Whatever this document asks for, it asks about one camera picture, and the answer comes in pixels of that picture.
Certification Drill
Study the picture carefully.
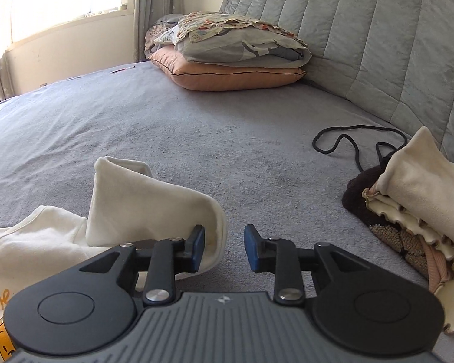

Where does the pink ribbed garment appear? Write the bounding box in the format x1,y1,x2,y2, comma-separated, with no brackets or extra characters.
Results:
420,240,454,296

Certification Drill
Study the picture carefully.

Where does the grey bed blanket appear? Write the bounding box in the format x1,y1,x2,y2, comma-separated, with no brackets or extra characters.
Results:
0,60,454,363

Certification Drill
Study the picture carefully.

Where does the dark brown patterned knit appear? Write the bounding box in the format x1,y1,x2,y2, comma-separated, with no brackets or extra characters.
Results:
342,155,439,276

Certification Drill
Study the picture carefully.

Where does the grey quilted headboard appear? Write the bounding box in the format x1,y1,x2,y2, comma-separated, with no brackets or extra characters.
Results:
217,0,454,167

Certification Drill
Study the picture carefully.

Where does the grey floral ruffled pillow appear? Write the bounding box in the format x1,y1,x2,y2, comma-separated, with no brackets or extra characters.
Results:
153,11,311,69

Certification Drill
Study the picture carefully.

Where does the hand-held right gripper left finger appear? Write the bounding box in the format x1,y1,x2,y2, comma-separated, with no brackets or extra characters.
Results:
79,225,206,307

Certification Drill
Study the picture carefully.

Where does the cream sweatshirt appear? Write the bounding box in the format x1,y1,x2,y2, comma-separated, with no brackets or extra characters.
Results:
0,156,228,363

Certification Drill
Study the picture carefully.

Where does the folded grey ruffled bedding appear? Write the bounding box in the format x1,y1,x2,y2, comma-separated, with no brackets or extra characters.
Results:
144,13,182,61

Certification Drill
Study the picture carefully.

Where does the black cord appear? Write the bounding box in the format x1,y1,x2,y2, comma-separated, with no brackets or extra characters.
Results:
312,124,408,172

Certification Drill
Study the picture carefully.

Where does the peach pillow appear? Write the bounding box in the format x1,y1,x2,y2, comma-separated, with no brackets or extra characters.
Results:
148,50,307,92

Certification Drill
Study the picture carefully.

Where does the cream folded garment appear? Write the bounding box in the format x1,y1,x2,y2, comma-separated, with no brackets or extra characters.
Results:
374,126,454,243

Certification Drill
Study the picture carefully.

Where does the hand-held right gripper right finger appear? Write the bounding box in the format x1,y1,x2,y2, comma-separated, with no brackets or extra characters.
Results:
244,224,368,305

